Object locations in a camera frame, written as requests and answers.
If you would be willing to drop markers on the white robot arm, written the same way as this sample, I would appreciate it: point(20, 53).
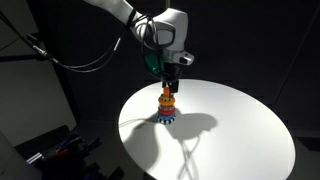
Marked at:
point(165, 33)

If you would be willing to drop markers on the orange stacking stand post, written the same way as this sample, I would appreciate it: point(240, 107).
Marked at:
point(166, 92)

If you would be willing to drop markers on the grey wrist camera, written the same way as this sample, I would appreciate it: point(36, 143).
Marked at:
point(183, 58)

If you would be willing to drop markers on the green wrist mount part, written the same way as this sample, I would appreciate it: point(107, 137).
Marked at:
point(154, 64)

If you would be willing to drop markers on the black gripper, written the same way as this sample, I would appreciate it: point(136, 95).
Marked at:
point(171, 74)

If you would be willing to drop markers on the white round table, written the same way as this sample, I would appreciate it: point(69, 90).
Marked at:
point(219, 133)

